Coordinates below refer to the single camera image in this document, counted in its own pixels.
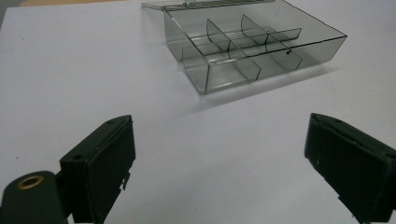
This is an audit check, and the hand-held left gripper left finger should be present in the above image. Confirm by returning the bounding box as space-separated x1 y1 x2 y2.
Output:
55 114 136 224

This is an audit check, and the clear grey plastic organizer box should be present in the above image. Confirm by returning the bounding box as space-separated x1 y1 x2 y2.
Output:
140 0 348 95

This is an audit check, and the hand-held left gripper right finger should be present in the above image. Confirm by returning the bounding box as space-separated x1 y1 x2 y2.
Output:
304 112 396 224

